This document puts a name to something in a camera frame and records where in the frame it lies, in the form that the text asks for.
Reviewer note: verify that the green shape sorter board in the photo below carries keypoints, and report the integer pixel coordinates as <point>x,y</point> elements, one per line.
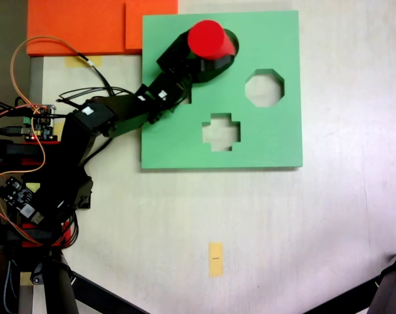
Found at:
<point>266,137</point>

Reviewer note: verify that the yellow masking tape piece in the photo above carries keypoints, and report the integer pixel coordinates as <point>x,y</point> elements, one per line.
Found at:
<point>33,187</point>
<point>59,129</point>
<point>74,62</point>

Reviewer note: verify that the black tripod leg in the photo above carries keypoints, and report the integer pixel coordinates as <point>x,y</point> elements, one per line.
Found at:
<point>54,288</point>
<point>390,288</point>

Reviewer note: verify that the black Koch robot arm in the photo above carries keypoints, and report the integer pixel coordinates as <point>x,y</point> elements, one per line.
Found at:
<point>87,131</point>

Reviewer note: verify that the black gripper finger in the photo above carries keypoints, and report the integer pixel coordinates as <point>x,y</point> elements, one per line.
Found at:
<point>216,68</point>

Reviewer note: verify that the red cylinder block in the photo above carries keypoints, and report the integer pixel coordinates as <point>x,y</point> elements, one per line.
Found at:
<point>207,39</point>

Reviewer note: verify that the black table clamp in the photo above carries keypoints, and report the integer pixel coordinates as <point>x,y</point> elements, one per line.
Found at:
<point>18,148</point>
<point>8,237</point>

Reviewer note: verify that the red printed base plate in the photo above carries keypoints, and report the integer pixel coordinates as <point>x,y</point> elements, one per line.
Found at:
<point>54,144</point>
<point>66,230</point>

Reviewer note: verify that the black power circuit board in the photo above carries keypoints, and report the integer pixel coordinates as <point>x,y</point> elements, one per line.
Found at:
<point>18,196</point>

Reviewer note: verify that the circuit board with green terminal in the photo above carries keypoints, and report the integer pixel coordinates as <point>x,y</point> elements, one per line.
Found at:
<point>41,122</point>

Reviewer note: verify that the large orange foam block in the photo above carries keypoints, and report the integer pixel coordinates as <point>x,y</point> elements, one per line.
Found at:
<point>74,29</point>

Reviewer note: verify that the yellow tape strip with mark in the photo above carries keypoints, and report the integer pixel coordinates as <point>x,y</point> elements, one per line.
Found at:
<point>216,261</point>

